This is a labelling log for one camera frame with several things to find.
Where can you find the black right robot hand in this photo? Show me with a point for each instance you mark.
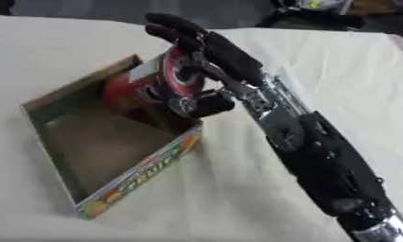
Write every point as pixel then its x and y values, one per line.
pixel 232 56

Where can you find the red bottle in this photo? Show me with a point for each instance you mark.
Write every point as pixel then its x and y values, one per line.
pixel 155 82

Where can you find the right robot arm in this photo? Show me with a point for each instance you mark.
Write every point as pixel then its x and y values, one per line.
pixel 315 148

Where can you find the open cardboard box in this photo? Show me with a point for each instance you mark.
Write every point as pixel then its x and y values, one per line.
pixel 111 138

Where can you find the dark bag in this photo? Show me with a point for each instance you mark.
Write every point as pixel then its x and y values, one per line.
pixel 315 14

